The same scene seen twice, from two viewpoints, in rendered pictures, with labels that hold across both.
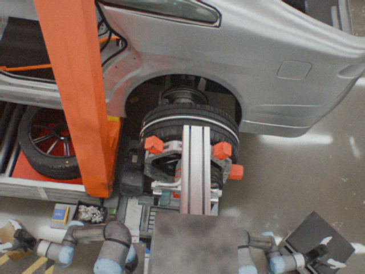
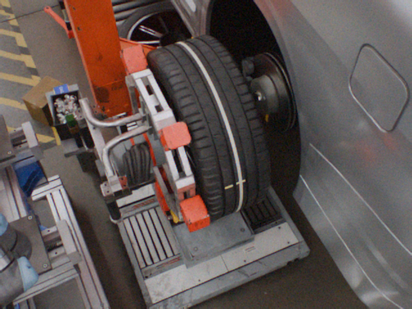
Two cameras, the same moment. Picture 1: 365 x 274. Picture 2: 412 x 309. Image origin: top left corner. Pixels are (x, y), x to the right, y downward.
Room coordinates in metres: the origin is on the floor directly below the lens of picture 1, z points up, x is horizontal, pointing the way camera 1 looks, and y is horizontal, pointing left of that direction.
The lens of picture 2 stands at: (1.04, -1.09, 2.21)
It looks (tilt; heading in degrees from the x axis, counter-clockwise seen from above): 55 degrees down; 73
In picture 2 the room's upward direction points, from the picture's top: 2 degrees counter-clockwise
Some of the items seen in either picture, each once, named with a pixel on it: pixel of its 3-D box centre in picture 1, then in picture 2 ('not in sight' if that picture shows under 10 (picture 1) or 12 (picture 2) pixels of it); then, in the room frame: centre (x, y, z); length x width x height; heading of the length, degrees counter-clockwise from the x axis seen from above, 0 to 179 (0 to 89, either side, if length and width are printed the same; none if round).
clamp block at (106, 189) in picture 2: (213, 195); (116, 189); (0.99, -0.26, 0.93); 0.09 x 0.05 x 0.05; 5
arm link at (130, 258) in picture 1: (124, 255); not in sight; (0.52, 0.18, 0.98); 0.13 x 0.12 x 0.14; 174
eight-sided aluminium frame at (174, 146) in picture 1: (186, 166); (159, 144); (1.18, -0.07, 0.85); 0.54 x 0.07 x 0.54; 95
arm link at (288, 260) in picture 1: (282, 264); not in sight; (0.58, -0.61, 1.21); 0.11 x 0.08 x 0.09; 113
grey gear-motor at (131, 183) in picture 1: (134, 169); not in sight; (1.36, 0.32, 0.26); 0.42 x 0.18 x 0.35; 5
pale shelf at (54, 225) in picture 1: (85, 218); (71, 118); (0.84, 0.54, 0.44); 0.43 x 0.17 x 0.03; 95
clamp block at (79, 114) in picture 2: (157, 188); (89, 116); (0.96, 0.08, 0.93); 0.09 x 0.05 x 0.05; 5
